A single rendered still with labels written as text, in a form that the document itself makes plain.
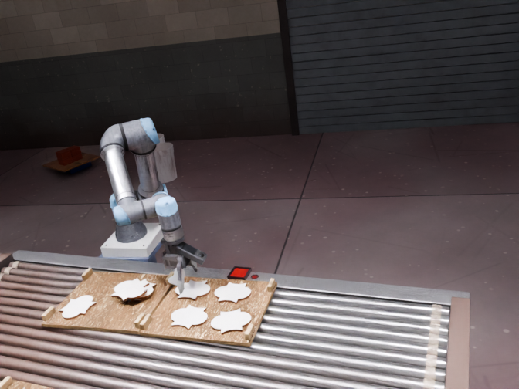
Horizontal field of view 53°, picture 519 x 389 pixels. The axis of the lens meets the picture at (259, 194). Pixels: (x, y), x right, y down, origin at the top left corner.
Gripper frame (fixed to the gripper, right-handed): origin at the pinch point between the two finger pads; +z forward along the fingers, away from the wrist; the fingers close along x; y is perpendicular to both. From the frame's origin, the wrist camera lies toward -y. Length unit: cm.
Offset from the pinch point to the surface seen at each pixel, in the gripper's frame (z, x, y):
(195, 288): 2.8, -0.6, -0.9
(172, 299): 3.7, 6.1, 5.8
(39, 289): 4, 3, 71
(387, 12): -35, -468, -42
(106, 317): 3.1, 19.3, 26.8
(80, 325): 2.9, 24.7, 34.3
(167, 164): 72, -316, 182
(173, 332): 3.9, 23.8, -2.9
